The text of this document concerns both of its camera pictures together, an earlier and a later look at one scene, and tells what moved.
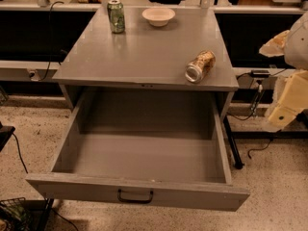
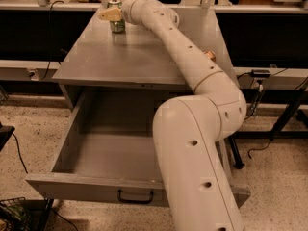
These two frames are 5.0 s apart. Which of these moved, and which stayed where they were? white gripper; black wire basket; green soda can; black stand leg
Moved: white gripper
Stayed: black stand leg; green soda can; black wire basket
